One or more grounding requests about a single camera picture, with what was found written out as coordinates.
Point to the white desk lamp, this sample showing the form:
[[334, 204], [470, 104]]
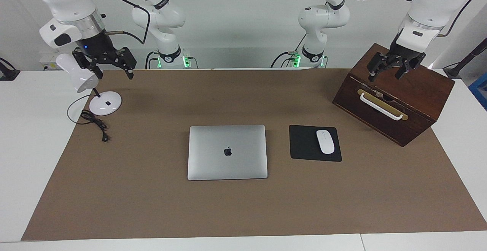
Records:
[[104, 104]]

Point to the dark wooden box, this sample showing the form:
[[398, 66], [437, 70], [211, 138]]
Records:
[[418, 87]]

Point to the blue crate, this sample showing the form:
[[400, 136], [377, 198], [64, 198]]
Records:
[[480, 89]]

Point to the black clamp stand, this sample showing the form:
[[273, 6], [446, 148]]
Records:
[[7, 74]]

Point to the silver laptop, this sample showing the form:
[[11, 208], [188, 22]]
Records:
[[213, 159]]

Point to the white power strip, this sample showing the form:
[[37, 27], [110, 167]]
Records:
[[47, 60]]

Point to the white computer mouse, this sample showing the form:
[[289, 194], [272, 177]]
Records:
[[325, 142]]

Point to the black tripod pole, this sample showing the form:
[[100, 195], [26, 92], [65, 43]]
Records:
[[473, 55]]

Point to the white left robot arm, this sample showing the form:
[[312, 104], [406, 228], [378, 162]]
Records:
[[437, 0]]

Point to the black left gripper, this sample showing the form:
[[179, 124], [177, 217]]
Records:
[[405, 52]]

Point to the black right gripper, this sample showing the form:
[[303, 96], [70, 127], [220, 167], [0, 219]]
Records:
[[97, 49]]

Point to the brown table mat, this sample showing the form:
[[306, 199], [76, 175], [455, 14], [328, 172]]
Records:
[[152, 205]]

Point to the black mouse pad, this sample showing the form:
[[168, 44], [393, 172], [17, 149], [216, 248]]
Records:
[[302, 144]]

